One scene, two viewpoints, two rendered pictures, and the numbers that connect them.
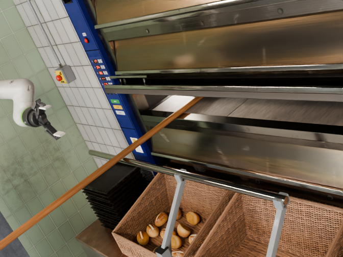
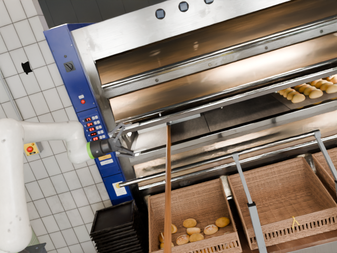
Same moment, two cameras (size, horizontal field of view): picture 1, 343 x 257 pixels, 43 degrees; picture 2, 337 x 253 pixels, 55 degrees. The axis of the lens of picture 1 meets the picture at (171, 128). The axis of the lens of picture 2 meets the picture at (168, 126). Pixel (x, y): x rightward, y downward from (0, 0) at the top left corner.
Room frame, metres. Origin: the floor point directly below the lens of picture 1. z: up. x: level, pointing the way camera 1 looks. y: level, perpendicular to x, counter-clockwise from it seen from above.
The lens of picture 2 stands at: (0.66, 1.58, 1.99)
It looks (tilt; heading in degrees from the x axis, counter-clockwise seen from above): 17 degrees down; 310
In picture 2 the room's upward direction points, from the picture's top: 17 degrees counter-clockwise
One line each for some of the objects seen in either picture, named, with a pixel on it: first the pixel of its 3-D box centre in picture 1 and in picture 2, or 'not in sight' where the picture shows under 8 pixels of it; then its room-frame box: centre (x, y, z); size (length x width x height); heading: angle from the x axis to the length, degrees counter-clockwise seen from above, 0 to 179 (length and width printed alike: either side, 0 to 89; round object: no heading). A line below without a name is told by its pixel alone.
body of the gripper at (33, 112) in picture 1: (40, 118); (112, 144); (1.92, 0.54, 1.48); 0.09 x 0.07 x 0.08; 34
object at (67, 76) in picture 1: (65, 74); (32, 146); (2.77, 0.50, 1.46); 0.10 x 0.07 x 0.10; 34
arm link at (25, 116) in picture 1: (34, 117); (99, 147); (1.99, 0.58, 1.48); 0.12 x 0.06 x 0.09; 124
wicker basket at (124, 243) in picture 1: (174, 220); (190, 221); (1.89, 0.17, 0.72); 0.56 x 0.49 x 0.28; 34
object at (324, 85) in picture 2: not in sight; (308, 83); (1.33, -1.07, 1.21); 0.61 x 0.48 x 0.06; 124
